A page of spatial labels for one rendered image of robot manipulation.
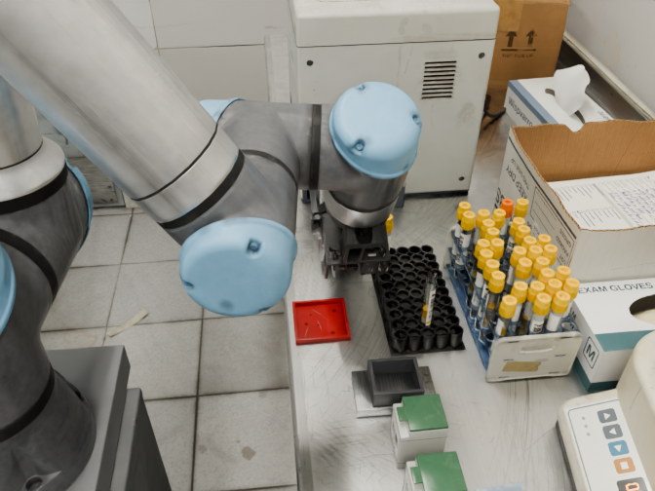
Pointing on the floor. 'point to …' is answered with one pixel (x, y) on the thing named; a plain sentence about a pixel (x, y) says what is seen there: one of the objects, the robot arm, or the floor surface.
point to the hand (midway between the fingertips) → (342, 245)
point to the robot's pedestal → (137, 450)
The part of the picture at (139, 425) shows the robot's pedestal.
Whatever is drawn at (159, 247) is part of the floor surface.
